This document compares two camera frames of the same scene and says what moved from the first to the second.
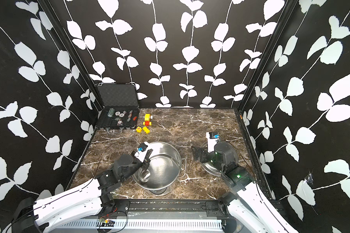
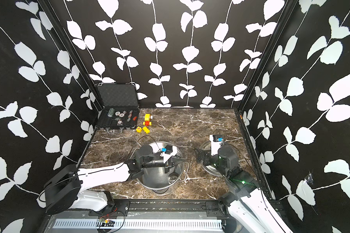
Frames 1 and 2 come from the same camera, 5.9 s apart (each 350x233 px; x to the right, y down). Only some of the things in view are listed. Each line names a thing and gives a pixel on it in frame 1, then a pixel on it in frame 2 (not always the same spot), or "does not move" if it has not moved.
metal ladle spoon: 145,175 → 173,176
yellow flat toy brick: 147,131 does not move
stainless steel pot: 166,166 does not move
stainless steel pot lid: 212,166 does not move
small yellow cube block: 139,129 does not move
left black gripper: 147,159 → 166,165
